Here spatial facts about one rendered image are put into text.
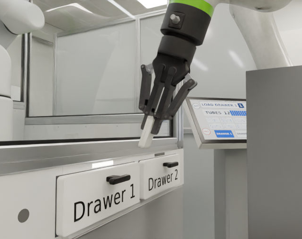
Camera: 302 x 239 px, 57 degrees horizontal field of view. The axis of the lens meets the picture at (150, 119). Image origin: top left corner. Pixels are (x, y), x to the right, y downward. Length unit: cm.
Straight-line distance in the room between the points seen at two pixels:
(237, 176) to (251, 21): 82
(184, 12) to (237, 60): 165
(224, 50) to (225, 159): 102
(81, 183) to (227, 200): 103
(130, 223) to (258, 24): 70
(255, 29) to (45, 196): 75
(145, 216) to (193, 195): 141
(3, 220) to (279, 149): 50
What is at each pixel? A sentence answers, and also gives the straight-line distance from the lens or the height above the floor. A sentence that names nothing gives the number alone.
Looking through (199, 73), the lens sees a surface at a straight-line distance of 224.
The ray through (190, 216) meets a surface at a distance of 231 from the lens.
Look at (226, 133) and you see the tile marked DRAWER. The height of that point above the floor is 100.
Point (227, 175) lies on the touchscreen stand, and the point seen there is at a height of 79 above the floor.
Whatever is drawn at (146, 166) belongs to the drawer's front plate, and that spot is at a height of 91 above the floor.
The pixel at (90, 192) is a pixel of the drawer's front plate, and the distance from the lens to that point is 61.
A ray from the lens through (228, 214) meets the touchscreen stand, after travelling 152.
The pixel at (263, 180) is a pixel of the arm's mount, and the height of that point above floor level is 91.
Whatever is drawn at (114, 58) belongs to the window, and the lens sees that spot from 75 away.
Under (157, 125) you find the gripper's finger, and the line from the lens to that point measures 58.
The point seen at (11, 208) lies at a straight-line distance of 50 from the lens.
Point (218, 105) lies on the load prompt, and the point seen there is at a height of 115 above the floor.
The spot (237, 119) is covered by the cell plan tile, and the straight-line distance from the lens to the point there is 148.
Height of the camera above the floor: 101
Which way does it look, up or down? 3 degrees up
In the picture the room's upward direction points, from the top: straight up
